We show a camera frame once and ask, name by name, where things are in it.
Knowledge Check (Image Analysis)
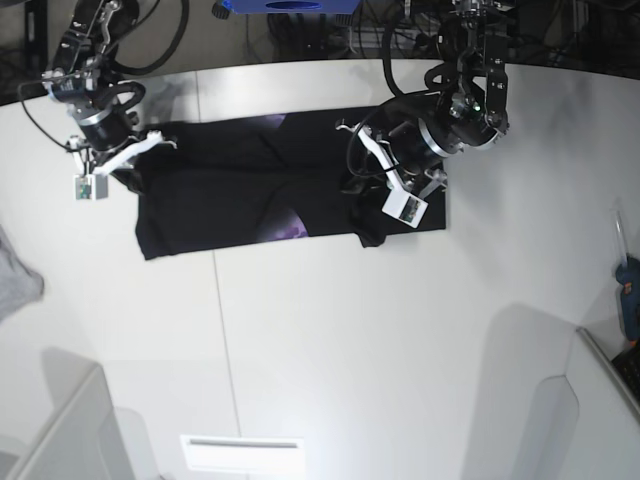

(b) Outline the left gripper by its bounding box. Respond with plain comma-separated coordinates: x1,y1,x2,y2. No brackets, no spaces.
335,117,448,200

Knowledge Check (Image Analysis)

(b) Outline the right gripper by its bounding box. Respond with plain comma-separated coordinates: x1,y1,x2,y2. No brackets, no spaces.
67,107,177,175

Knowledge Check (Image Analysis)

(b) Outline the black T-shirt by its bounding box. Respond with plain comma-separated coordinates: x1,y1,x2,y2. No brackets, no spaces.
112,105,449,262

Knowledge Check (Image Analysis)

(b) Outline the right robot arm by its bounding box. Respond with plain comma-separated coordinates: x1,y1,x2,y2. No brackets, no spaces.
16,1,190,182

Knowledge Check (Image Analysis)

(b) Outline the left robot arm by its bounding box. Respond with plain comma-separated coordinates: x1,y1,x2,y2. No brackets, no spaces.
336,1,509,199

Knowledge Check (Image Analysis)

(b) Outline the black power strip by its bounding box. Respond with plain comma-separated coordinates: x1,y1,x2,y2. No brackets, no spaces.
397,30,450,59

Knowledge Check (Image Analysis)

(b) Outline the grey cloth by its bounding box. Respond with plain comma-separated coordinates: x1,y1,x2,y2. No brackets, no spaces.
1,230,45,320

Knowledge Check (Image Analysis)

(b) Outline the blue box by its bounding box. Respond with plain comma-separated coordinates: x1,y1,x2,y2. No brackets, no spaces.
222,0,360,14

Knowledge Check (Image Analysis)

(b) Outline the blue glue gun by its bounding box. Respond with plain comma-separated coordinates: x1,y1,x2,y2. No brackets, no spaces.
612,199,639,346

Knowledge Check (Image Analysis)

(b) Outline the black keyboard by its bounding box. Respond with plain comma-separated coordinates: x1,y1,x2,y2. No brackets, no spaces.
613,345,640,401

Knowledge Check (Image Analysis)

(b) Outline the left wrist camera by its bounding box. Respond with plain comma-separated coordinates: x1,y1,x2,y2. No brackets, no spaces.
382,188,428,229

